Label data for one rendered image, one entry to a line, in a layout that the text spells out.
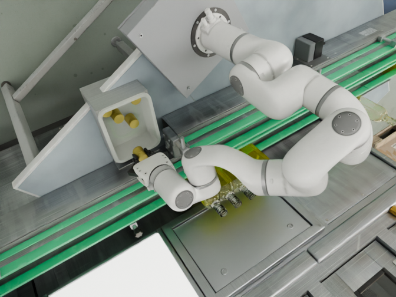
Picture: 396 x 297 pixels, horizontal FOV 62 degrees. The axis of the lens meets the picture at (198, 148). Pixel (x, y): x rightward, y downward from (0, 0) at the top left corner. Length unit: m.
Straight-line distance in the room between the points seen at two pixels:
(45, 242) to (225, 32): 0.83
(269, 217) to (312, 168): 0.58
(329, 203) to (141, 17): 0.92
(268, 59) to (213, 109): 0.40
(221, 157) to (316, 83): 0.28
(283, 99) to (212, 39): 0.34
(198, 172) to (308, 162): 0.26
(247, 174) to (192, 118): 0.48
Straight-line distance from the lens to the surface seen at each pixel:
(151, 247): 1.19
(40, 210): 1.19
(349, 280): 1.21
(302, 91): 0.81
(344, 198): 1.37
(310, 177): 0.67
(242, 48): 0.94
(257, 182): 0.75
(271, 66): 0.86
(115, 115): 1.06
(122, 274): 1.17
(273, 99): 0.78
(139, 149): 1.03
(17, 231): 1.18
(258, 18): 1.30
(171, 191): 0.79
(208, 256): 1.15
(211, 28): 1.04
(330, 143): 0.68
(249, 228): 1.20
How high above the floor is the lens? 1.66
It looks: 40 degrees down
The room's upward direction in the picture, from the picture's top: 136 degrees clockwise
